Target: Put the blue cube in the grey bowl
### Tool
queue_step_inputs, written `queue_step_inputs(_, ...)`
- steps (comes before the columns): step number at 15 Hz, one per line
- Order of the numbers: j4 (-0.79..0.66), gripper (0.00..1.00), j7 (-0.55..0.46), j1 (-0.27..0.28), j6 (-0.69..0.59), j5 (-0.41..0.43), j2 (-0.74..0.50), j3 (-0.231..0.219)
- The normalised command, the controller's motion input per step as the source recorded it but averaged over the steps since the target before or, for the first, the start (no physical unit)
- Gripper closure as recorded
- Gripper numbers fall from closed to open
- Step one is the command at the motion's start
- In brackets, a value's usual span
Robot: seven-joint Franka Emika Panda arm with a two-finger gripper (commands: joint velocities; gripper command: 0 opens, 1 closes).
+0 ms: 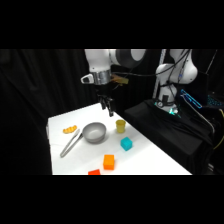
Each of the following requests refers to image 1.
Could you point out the orange croissant toy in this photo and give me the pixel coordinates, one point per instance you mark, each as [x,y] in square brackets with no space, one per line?
[70,129]

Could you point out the grey bowl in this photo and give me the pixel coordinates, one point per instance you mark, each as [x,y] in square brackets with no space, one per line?
[94,132]

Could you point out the yellow cup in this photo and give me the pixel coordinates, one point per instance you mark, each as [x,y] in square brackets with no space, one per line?
[120,126]

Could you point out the orange cube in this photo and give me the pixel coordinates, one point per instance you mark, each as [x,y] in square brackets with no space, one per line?
[109,161]

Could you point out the metal tongs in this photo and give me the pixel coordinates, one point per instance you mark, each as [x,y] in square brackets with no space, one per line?
[70,143]

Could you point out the black robot stand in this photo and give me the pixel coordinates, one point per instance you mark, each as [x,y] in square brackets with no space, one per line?
[173,140]

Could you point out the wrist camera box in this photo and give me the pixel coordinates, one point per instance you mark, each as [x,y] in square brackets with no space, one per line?
[120,79]

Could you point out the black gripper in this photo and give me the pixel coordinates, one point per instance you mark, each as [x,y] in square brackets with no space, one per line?
[104,95]

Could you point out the blue lit keyboard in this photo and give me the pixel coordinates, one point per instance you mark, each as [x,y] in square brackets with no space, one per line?
[213,100]

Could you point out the black curtain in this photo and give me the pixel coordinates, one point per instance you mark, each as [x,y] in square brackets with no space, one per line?
[36,100]

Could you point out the red cube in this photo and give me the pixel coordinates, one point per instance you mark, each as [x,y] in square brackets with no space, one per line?
[94,172]

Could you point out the blue cube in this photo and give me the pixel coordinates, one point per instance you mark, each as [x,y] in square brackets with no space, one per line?
[126,143]

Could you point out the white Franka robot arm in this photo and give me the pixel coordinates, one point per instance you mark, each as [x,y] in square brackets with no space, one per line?
[126,58]

